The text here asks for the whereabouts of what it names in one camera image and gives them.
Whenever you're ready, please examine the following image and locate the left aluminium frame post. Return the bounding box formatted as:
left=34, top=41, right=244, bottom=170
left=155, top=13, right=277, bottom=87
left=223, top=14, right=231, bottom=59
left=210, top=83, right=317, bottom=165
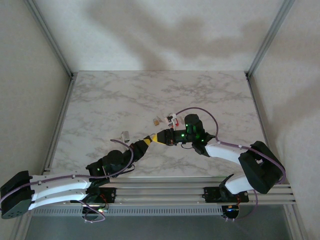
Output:
left=23, top=0, right=75, bottom=78

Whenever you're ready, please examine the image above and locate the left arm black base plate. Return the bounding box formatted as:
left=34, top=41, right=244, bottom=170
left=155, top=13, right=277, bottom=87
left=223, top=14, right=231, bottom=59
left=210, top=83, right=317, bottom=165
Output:
left=87, top=187, right=118, bottom=204

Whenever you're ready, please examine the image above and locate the left aluminium side rail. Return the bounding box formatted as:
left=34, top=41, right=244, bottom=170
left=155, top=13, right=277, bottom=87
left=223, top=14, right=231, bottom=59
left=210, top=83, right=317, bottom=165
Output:
left=39, top=73, right=77, bottom=186

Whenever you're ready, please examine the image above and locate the round cable port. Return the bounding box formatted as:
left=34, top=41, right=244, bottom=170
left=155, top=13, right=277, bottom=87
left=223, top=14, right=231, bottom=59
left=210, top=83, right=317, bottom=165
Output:
left=81, top=205, right=109, bottom=223
left=221, top=204, right=243, bottom=222

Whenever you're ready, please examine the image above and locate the aluminium rail beam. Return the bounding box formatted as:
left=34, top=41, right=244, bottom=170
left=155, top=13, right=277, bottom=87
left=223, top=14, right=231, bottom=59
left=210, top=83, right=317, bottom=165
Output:
left=23, top=176, right=298, bottom=207

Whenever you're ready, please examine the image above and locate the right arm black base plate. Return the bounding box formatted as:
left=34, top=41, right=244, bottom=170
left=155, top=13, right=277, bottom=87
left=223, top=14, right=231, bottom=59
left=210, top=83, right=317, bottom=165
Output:
left=204, top=186, right=250, bottom=203

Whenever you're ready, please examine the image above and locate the grey slotted cable duct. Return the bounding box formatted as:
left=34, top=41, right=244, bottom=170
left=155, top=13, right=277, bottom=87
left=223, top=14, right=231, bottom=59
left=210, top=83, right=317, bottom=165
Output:
left=31, top=206, right=224, bottom=216

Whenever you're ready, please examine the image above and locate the aluminium side rail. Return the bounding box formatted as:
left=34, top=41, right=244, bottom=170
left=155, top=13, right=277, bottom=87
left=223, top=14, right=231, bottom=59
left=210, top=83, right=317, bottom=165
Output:
left=39, top=73, right=77, bottom=186
left=246, top=72, right=281, bottom=185

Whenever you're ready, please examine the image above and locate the aluminium frame post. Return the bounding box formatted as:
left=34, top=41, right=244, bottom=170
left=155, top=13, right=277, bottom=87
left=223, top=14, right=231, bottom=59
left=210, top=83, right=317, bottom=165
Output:
left=23, top=0, right=75, bottom=78
left=245, top=0, right=296, bottom=78

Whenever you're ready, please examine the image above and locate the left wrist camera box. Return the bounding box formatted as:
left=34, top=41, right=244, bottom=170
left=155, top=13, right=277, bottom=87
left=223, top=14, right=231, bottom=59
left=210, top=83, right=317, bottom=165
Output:
left=120, top=130, right=131, bottom=144

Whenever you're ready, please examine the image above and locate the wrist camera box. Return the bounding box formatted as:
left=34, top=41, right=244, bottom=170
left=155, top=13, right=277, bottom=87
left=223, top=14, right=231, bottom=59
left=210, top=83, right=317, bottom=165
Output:
left=164, top=112, right=179, bottom=127
left=120, top=130, right=131, bottom=144

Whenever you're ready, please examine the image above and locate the right aluminium side rail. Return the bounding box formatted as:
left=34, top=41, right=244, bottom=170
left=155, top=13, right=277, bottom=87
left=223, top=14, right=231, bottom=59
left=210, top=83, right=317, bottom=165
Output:
left=246, top=72, right=281, bottom=185

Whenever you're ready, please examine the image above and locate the right aluminium frame post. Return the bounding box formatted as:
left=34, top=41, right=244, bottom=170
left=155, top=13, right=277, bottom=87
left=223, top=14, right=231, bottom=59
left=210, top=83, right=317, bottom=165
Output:
left=245, top=0, right=296, bottom=78

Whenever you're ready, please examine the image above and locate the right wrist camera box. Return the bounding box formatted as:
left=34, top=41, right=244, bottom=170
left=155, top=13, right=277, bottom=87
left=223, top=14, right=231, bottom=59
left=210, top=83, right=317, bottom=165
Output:
left=164, top=112, right=179, bottom=127

